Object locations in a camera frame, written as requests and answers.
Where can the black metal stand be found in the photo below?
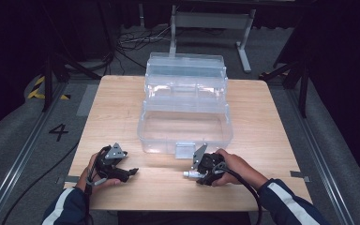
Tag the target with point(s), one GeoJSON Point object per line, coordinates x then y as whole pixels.
{"type": "Point", "coordinates": [303, 90]}
{"type": "Point", "coordinates": [48, 81]}

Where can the person's right hand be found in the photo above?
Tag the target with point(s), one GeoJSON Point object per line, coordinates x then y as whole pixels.
{"type": "Point", "coordinates": [240, 170]}

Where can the clear plastic storage box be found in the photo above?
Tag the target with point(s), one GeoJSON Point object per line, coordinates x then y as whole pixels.
{"type": "Point", "coordinates": [184, 125]}

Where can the grey tape strip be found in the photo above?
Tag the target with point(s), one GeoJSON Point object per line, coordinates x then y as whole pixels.
{"type": "Point", "coordinates": [68, 179]}
{"type": "Point", "coordinates": [300, 176]}

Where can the person's left hand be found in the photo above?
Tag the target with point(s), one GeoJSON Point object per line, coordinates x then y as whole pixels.
{"type": "Point", "coordinates": [87, 181]}

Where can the yellow black floor tape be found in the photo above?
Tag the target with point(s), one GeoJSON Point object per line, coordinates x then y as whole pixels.
{"type": "Point", "coordinates": [37, 92]}

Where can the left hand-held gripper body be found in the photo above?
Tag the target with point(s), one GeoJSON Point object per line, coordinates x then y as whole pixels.
{"type": "Point", "coordinates": [107, 162]}

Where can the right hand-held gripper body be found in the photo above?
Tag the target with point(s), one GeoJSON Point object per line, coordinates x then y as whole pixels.
{"type": "Point", "coordinates": [211, 164]}

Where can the grey metal desk frame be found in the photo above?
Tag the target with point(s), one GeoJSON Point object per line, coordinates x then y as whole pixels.
{"type": "Point", "coordinates": [211, 20]}

